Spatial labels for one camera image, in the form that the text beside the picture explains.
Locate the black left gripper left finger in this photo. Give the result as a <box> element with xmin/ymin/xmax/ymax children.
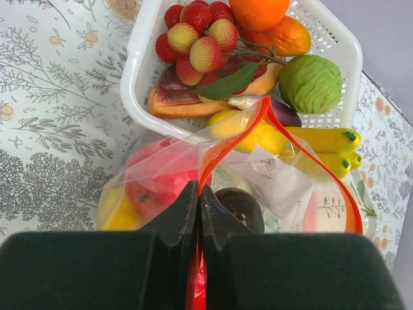
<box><xmin>1</xmin><ymin>181</ymin><xmax>198</xmax><ymax>309</ymax></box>

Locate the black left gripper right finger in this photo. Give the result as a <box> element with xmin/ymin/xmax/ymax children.
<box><xmin>198</xmin><ymin>187</ymin><xmax>403</xmax><ymax>309</ymax></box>

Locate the yellow mango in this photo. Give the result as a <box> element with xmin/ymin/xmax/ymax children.
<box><xmin>97</xmin><ymin>186</ymin><xmax>149</xmax><ymax>231</ymax></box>

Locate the dark red apple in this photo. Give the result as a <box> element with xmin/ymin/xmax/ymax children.
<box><xmin>215</xmin><ymin>187</ymin><xmax>265</xmax><ymax>234</ymax></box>

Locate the red pomegranate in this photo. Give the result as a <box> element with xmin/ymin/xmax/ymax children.
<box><xmin>124</xmin><ymin>138</ymin><xmax>200</xmax><ymax>220</ymax></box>

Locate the clear zip top bag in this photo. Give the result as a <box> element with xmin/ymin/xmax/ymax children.
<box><xmin>103</xmin><ymin>98</ymin><xmax>364</xmax><ymax>309</ymax></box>

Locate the pink white plate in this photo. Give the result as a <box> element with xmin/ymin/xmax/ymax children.
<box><xmin>303</xmin><ymin>191</ymin><xmax>347</xmax><ymax>233</ymax></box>

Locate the dark purple fruit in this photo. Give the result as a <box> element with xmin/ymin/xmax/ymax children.
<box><xmin>227</xmin><ymin>95</ymin><xmax>302</xmax><ymax>127</ymax></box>

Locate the floral tablecloth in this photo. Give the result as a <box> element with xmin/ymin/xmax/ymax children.
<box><xmin>1</xmin><ymin>1</ymin><xmax>412</xmax><ymax>267</ymax></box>

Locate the papaya slice toy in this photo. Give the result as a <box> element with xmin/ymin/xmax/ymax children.
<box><xmin>147</xmin><ymin>63</ymin><xmax>282</xmax><ymax>119</ymax></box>

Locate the green fruit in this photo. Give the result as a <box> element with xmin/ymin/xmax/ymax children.
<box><xmin>279</xmin><ymin>55</ymin><xmax>343</xmax><ymax>114</ymax></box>

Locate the orange red mango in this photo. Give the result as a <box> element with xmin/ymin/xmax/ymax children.
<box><xmin>239</xmin><ymin>16</ymin><xmax>312</xmax><ymax>57</ymax></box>

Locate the red cherries cluster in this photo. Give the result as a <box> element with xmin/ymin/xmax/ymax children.
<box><xmin>155</xmin><ymin>1</ymin><xmax>238</xmax><ymax>86</ymax></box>

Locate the white plastic fruit basket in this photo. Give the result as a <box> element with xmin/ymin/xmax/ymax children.
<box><xmin>120</xmin><ymin>1</ymin><xmax>363</xmax><ymax>139</ymax></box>

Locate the orange fruit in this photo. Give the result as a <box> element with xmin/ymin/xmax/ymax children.
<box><xmin>229</xmin><ymin>0</ymin><xmax>290</xmax><ymax>31</ymax></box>

